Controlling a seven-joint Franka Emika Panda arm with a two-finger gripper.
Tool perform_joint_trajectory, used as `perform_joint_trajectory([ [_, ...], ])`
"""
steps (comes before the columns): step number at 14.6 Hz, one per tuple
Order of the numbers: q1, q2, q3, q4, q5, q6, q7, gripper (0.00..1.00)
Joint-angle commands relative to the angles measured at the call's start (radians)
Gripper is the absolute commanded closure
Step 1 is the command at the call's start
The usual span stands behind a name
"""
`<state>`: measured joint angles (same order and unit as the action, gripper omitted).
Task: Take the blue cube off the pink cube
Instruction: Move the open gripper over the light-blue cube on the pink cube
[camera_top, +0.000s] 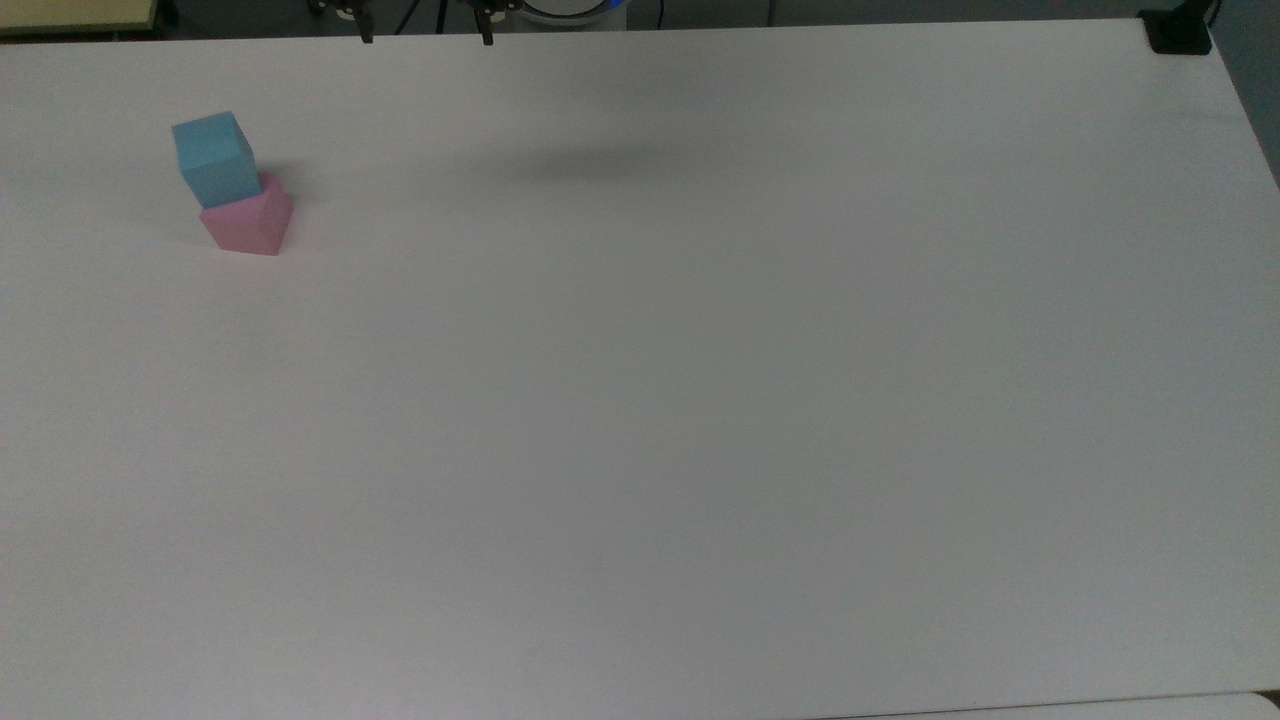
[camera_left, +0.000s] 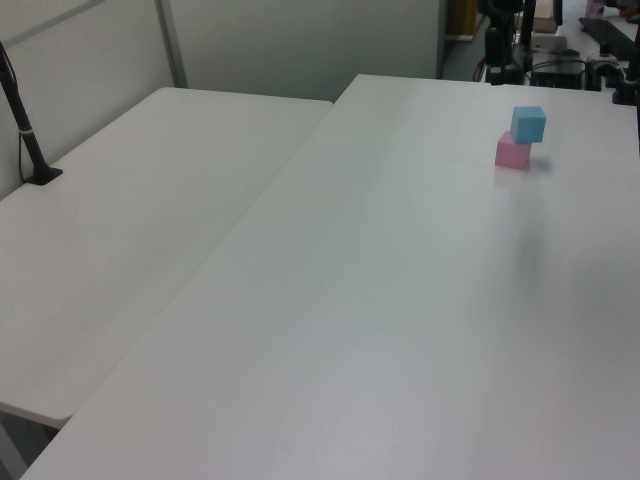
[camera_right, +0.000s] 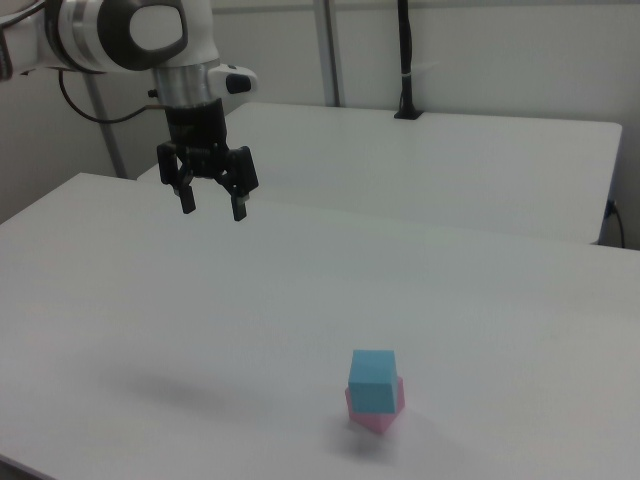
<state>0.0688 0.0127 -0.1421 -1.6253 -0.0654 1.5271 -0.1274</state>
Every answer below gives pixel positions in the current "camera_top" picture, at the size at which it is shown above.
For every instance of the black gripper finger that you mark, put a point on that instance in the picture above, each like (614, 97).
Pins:
(486, 28)
(365, 28)

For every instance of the black table clamp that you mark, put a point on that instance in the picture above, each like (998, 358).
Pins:
(1178, 32)

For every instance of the blue foam cube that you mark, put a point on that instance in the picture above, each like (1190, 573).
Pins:
(213, 160)

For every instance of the pink foam cube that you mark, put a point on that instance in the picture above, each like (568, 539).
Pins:
(250, 225)

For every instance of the yellow board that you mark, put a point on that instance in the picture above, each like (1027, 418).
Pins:
(75, 14)

